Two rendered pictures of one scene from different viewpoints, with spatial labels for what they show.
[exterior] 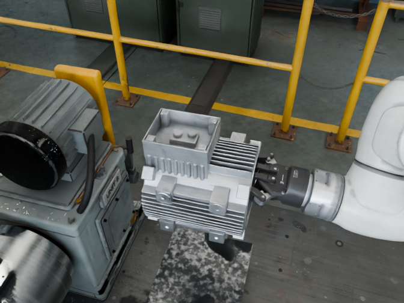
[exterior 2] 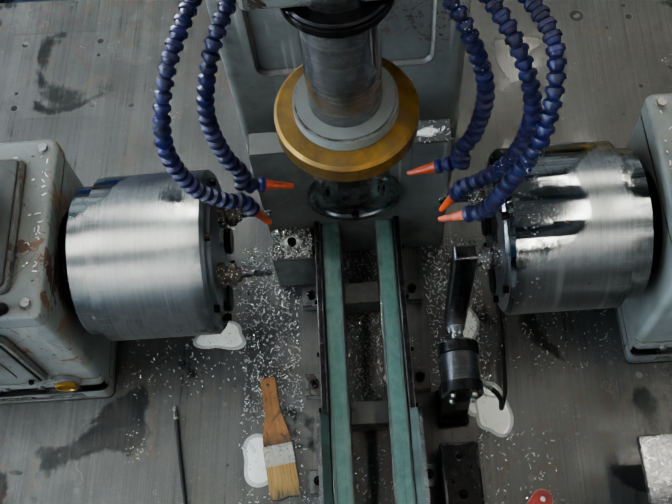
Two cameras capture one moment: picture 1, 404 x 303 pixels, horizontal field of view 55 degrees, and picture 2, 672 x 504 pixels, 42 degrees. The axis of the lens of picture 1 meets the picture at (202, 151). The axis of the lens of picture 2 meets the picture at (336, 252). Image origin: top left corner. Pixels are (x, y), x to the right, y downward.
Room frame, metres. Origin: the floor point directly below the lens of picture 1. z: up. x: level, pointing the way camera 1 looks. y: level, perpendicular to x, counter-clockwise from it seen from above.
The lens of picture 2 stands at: (-0.01, -0.04, 2.24)
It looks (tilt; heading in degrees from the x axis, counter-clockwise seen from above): 64 degrees down; 79
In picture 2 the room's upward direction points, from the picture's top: 8 degrees counter-clockwise
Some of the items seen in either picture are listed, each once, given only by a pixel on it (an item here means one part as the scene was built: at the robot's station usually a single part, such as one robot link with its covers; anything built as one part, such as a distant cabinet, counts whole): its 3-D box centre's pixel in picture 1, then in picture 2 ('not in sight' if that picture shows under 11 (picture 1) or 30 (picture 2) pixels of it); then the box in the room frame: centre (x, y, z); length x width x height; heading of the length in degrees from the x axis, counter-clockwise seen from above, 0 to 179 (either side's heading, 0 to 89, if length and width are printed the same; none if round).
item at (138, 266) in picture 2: not in sight; (125, 258); (-0.20, 0.63, 1.04); 0.37 x 0.25 x 0.25; 165
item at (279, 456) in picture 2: not in sight; (276, 436); (-0.07, 0.36, 0.80); 0.21 x 0.05 x 0.01; 82
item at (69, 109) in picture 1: (77, 161); not in sight; (0.74, 0.34, 1.16); 0.33 x 0.26 x 0.42; 165
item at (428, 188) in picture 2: not in sight; (353, 176); (0.18, 0.69, 0.97); 0.30 x 0.11 x 0.34; 165
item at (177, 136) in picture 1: (183, 143); not in sight; (0.54, 0.04, 1.41); 0.12 x 0.11 x 0.07; 75
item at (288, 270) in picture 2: not in sight; (295, 256); (0.05, 0.63, 0.86); 0.07 x 0.06 x 0.12; 165
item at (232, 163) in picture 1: (204, 181); not in sight; (0.53, 0.00, 1.31); 0.20 x 0.19 x 0.19; 75
